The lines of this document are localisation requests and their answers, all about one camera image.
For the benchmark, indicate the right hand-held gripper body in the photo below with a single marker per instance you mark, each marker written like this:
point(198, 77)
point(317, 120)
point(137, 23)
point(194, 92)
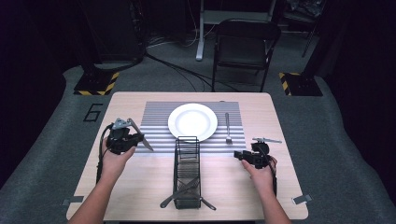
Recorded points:
point(260, 157)

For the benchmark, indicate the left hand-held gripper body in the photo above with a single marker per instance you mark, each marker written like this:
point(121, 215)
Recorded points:
point(121, 141)

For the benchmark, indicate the metal fork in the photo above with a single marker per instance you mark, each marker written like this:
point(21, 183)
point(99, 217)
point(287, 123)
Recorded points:
point(208, 204)
point(228, 127)

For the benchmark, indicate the person's right hand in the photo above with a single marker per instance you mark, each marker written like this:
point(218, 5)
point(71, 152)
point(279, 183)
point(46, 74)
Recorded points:
point(263, 179)

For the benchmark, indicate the person's left hand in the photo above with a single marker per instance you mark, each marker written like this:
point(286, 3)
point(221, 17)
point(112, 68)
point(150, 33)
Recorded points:
point(115, 165)

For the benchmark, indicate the grey striped placemat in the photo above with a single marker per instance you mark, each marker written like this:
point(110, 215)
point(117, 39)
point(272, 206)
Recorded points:
point(158, 112)

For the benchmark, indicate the white round plate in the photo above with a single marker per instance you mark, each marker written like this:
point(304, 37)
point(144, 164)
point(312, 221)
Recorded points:
point(193, 121)

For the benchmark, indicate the black stand base striped tape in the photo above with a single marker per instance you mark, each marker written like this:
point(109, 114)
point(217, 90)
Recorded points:
point(95, 84)
point(300, 84)

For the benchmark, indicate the black folding chair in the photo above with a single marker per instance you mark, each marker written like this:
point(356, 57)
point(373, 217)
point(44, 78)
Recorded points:
point(243, 46)

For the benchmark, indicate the black cabinet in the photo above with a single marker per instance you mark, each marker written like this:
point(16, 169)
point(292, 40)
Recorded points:
point(115, 28)

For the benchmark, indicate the grey table edge bracket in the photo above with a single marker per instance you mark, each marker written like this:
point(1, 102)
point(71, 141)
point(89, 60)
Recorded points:
point(70, 201)
point(302, 199)

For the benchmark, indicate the white desk frame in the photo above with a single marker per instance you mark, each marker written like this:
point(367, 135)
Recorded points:
point(200, 34)

